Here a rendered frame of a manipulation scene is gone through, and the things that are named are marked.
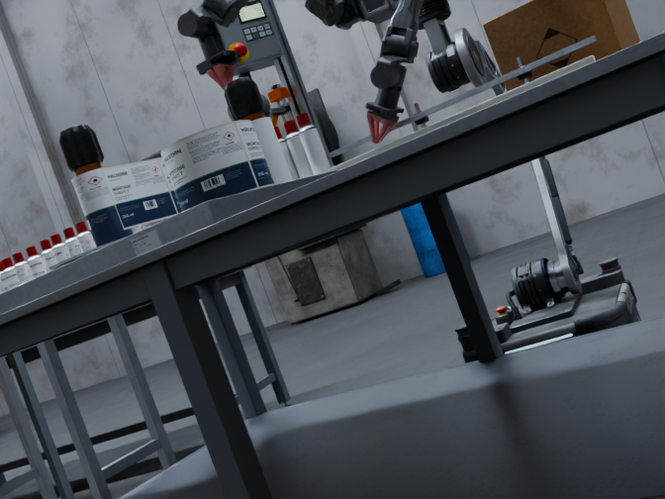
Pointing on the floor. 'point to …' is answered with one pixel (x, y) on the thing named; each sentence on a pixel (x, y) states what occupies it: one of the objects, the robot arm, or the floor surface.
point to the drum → (414, 219)
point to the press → (324, 254)
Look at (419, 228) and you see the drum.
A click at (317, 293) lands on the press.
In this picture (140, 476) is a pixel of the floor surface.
